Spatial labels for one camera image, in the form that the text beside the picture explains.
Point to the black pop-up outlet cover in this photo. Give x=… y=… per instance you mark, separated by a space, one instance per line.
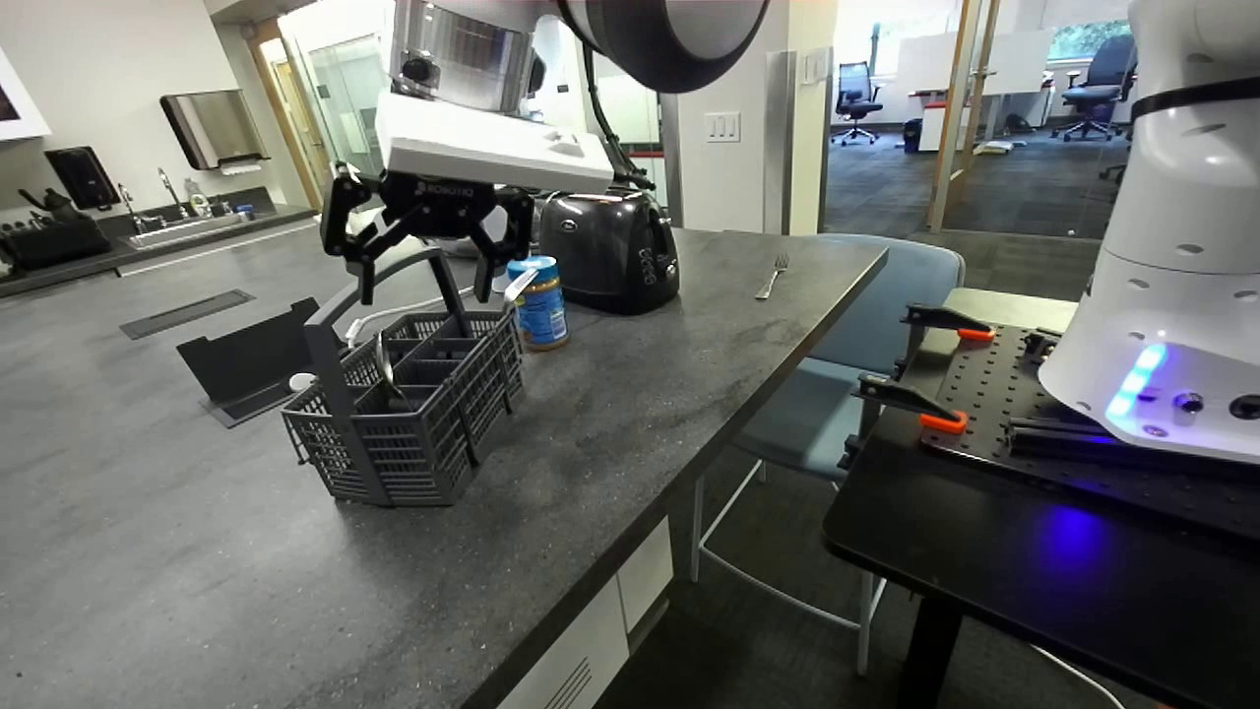
x=251 y=359

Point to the counter vent grille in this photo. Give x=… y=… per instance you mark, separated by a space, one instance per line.
x=187 y=313

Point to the paper towel dispenser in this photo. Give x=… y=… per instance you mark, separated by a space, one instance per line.
x=212 y=128

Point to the black toaster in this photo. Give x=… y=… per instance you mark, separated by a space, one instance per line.
x=605 y=251

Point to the black soap dispenser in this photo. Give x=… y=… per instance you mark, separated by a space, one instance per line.
x=84 y=177

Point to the white framed wall board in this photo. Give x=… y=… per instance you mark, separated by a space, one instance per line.
x=15 y=103

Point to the small white cap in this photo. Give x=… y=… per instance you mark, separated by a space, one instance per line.
x=301 y=381

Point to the black clamp with orange tips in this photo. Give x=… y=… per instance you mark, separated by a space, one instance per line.
x=906 y=399
x=940 y=320

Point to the grey cutlery basket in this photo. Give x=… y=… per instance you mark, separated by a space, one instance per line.
x=413 y=433

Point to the blue chair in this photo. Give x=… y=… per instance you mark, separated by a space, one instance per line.
x=876 y=325

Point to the tap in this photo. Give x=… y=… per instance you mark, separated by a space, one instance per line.
x=169 y=187

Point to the blue can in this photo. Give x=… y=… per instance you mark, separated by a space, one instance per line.
x=541 y=310

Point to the office chair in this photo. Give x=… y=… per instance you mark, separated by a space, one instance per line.
x=856 y=98
x=1098 y=89

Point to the sink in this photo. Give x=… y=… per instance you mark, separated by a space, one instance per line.
x=182 y=228

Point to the silver spoon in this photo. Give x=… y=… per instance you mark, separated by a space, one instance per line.
x=386 y=369

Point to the dark waste bin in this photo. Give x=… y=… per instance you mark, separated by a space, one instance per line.
x=913 y=136

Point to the black coffee machine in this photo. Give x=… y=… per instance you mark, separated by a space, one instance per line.
x=49 y=241

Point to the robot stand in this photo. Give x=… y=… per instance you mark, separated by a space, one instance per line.
x=1014 y=551

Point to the silver fork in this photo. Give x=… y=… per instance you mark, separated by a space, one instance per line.
x=772 y=278

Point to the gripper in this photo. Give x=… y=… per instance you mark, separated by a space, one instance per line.
x=443 y=205

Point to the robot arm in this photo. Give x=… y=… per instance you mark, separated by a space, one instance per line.
x=1171 y=246

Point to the wall switch plate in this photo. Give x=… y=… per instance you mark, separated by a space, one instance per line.
x=815 y=65
x=722 y=127

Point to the clear soap bottle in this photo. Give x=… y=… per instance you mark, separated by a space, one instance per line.
x=197 y=200

